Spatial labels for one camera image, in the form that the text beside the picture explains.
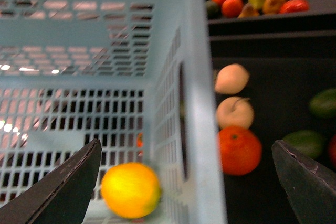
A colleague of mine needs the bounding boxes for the pale white pear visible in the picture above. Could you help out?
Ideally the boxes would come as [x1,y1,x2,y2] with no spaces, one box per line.
[214,63,250,94]

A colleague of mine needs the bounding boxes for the black metal shelf rack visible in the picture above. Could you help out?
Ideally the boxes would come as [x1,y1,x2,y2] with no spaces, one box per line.
[208,0,335,223]

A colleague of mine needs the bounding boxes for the light teal shopping basket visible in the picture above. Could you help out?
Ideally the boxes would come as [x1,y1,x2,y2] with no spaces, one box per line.
[1,0,227,223]

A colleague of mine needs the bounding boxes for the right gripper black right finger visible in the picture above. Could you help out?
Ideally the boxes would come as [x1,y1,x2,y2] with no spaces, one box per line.
[271,140,335,223]

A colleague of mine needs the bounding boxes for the orange near front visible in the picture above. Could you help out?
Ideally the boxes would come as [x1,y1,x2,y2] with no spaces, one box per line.
[218,125,263,176]

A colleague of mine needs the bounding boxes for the yellow lemon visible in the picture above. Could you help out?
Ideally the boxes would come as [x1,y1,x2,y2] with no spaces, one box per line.
[101,162,161,219]

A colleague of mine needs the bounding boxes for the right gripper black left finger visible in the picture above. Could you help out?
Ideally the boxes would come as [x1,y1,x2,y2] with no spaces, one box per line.
[1,139,102,223]

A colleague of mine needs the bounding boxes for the white pear with stem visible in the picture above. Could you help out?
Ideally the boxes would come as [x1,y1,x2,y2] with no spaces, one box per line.
[216,96,255,129]

